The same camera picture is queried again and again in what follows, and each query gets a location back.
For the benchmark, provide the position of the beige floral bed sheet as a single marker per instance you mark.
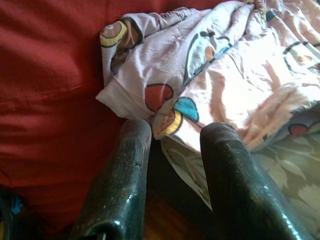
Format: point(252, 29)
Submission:
point(287, 170)

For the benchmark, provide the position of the blue black bag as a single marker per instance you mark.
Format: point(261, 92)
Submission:
point(13, 205)

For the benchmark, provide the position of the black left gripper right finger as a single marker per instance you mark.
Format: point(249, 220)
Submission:
point(237, 190)

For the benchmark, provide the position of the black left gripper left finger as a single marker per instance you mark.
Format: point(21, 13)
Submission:
point(117, 190)

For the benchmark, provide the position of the pink cartoon print blanket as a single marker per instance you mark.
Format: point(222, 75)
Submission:
point(225, 75)

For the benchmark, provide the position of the red fabric cover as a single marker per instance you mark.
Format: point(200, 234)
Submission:
point(50, 75)

